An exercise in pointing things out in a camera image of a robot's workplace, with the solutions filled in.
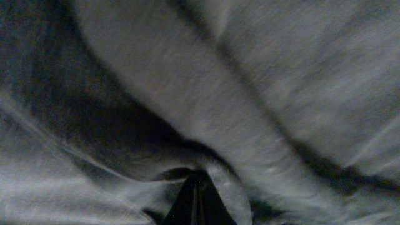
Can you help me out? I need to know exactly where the dark green t-shirt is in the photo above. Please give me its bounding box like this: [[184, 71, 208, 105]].
[[1, 1, 399, 224]]

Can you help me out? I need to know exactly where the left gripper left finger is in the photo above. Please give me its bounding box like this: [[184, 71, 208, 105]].
[[162, 173, 198, 225]]

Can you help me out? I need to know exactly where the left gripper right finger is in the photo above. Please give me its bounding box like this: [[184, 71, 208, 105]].
[[197, 171, 237, 225]]

